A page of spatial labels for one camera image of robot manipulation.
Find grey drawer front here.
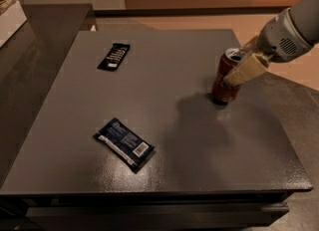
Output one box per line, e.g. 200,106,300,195
27,203,289,231

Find red coke can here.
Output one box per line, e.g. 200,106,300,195
211,47,247,105

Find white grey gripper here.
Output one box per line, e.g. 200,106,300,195
223,8,313,87

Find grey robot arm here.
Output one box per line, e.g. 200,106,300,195
223,0,319,87

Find blue rxbar blueberry wrapper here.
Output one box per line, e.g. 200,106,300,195
94,117,154,171

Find white box on counter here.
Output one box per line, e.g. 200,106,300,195
0,1,27,48

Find dark side counter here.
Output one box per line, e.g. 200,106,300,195
0,4,96,185

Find black snack bar wrapper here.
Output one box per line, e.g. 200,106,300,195
98,43,131,71

